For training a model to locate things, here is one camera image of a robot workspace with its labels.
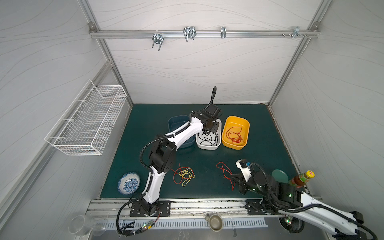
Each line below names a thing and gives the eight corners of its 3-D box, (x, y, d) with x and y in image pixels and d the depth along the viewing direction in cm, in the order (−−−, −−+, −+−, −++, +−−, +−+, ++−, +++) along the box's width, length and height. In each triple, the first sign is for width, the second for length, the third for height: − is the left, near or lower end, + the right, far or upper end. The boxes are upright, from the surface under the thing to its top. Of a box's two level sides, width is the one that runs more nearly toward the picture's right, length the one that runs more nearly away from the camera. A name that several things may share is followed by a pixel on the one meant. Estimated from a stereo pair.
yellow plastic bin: (220, 147, 98) (221, 142, 93) (223, 119, 114) (224, 114, 109) (247, 152, 96) (250, 147, 91) (247, 123, 111) (249, 118, 106)
